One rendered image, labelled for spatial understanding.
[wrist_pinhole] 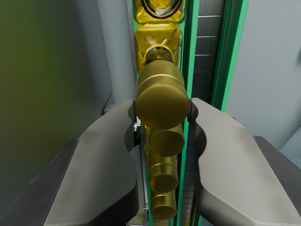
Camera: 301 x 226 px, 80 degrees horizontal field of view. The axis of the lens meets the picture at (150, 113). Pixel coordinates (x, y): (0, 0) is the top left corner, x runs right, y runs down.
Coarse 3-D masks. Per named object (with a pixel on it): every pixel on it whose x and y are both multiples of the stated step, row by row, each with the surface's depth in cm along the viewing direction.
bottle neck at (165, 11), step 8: (144, 0) 12; (176, 0) 12; (144, 8) 13; (152, 8) 13; (160, 8) 16; (168, 8) 13; (176, 8) 13; (152, 16) 13; (160, 16) 13; (168, 16) 13
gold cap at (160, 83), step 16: (160, 64) 13; (144, 80) 12; (160, 80) 11; (176, 80) 11; (144, 96) 11; (160, 96) 11; (176, 96) 11; (144, 112) 11; (160, 112) 11; (176, 112) 11; (160, 128) 12
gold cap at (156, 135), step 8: (176, 128) 17; (152, 136) 16; (160, 136) 16; (168, 136) 16; (176, 136) 16; (152, 144) 17; (160, 144) 17; (168, 144) 17; (176, 144) 17; (184, 144) 17; (160, 152) 17; (168, 152) 17; (176, 152) 17
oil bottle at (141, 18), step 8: (136, 0) 17; (152, 0) 19; (160, 0) 19; (168, 0) 19; (184, 0) 17; (136, 8) 17; (184, 8) 18; (136, 16) 18; (144, 16) 18; (176, 16) 18; (184, 16) 18; (136, 24) 20; (144, 24) 19; (152, 24) 18; (160, 24) 19; (168, 24) 19; (176, 24) 19
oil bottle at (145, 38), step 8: (136, 32) 20; (144, 32) 19; (152, 32) 19; (160, 32) 19; (168, 32) 19; (176, 32) 19; (136, 40) 20; (144, 40) 19; (152, 40) 19; (160, 40) 19; (168, 40) 19; (176, 40) 19; (136, 48) 20; (144, 48) 19; (168, 48) 19; (176, 48) 19; (136, 56) 20; (144, 56) 19; (176, 56) 20; (136, 64) 21; (176, 64) 20
